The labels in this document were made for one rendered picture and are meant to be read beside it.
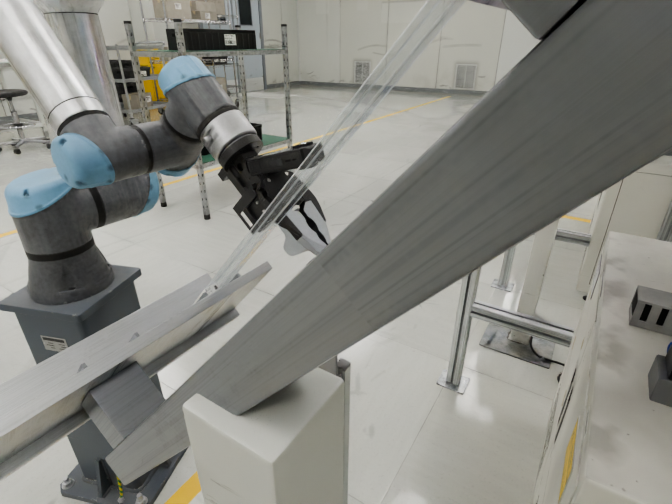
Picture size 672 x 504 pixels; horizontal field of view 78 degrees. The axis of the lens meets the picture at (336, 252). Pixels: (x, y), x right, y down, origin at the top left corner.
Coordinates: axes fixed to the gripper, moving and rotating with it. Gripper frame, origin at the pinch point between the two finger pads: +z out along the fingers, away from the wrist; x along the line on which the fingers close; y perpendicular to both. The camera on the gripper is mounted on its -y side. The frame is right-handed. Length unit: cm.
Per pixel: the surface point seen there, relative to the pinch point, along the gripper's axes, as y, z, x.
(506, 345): 39, 64, -89
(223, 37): 105, -149, -160
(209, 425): -20.0, 4.8, 36.6
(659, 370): -24.0, 35.4, -6.6
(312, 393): -22.2, 6.9, 32.6
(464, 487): 37, 67, -28
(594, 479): -18.0, 34.3, 9.7
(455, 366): 41, 51, -61
